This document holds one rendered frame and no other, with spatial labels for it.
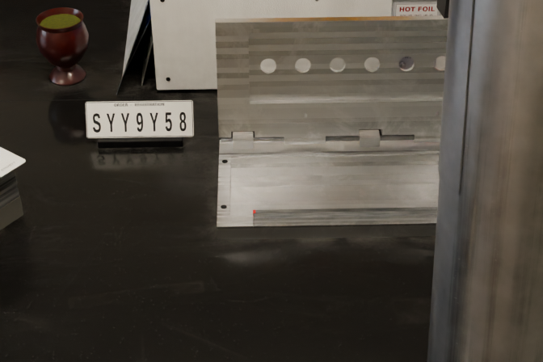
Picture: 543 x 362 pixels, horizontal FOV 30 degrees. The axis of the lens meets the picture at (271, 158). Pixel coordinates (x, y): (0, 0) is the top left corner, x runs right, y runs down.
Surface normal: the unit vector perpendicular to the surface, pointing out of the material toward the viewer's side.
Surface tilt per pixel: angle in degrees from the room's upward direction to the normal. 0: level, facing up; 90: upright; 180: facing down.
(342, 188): 0
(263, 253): 0
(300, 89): 80
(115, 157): 0
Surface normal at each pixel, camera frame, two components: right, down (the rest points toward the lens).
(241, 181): 0.00, -0.81
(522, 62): -0.42, 0.41
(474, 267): -0.69, 0.33
